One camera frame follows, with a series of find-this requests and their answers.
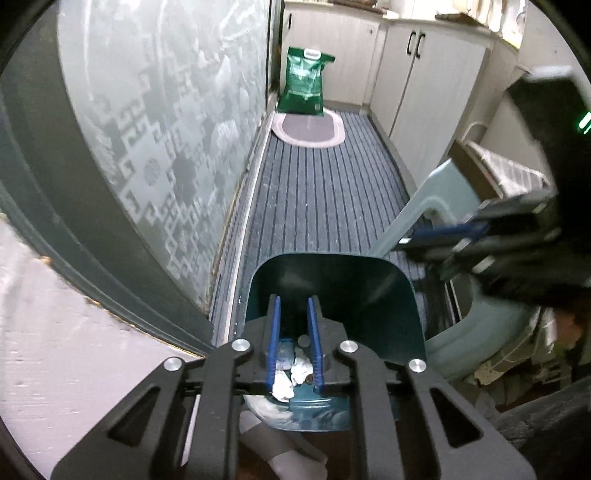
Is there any pale plastic stool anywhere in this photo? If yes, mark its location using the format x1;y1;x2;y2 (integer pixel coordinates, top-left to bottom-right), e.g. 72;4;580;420
381;156;536;381

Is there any long white paper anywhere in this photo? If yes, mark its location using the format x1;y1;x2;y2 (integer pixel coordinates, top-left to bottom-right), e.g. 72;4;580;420
291;349;315;385

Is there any white cloth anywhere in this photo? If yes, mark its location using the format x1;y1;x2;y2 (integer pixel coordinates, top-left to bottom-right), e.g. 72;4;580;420
238;408;328;467

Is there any dark teal trash bin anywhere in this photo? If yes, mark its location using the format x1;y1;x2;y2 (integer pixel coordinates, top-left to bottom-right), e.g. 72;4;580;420
238;253;428;432

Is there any green rice bag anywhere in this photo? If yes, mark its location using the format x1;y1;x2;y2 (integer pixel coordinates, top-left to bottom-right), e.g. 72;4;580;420
277;46;336;116

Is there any oval grey floor mat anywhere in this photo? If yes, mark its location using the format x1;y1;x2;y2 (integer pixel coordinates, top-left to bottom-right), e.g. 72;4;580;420
270;107;346;149

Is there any brown board on counter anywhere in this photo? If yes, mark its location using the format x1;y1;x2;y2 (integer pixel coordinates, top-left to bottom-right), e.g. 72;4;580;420
434;11;490;26

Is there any frosted patterned glass door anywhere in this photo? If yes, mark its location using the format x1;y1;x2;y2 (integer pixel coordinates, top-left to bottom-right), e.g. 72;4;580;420
0;0;284;356

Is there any torn cardboard sheet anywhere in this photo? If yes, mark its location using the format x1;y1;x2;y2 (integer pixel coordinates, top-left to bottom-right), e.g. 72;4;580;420
473;353;513;386

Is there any low wooden table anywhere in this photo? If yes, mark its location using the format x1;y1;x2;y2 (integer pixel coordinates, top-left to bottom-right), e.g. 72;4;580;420
450;140;502;201

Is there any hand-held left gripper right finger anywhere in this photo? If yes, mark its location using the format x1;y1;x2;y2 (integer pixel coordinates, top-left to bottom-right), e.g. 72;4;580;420
307;295;537;480

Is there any dark striped floor mat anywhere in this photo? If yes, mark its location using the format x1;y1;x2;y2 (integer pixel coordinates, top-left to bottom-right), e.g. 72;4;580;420
210;108;455;352

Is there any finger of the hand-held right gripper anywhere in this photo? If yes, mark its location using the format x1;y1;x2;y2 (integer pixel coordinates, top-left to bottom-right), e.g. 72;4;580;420
398;191;557;252
418;231;561;283

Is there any dark fuzzy cloth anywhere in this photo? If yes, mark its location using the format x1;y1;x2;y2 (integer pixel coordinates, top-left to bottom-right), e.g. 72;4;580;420
496;381;591;480

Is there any white kitchen cabinet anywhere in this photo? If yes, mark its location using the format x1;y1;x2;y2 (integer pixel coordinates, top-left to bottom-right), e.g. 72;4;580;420
281;0;389;109

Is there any white cabinet with black handles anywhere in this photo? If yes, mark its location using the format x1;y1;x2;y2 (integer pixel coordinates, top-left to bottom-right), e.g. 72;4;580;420
369;21;495;178

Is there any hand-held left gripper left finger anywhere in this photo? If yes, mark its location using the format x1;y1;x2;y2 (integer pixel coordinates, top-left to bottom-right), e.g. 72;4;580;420
50;295;282;480

